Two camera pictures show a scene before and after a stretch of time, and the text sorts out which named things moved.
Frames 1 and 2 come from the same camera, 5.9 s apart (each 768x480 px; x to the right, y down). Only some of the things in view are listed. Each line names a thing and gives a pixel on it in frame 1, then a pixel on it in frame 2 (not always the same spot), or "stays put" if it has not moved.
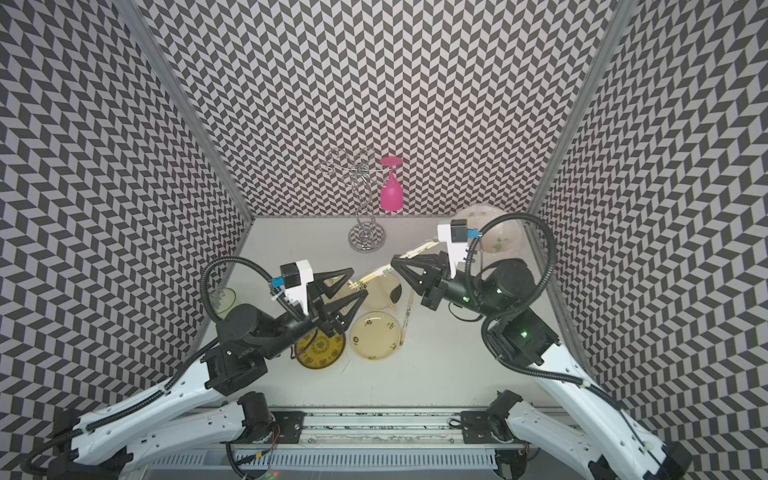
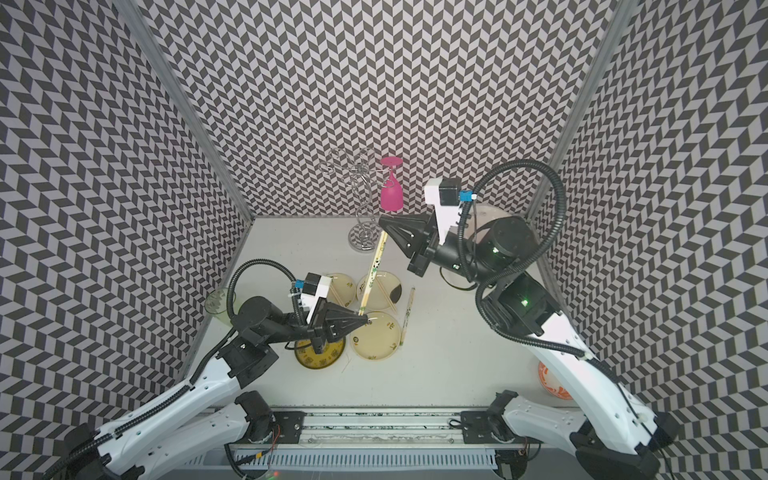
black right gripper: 435,294 to 412,231
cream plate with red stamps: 375,335 stays put
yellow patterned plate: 318,350 stays put
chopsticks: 388,268 to 374,268
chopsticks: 402,338 stays put
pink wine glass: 391,191 stays put
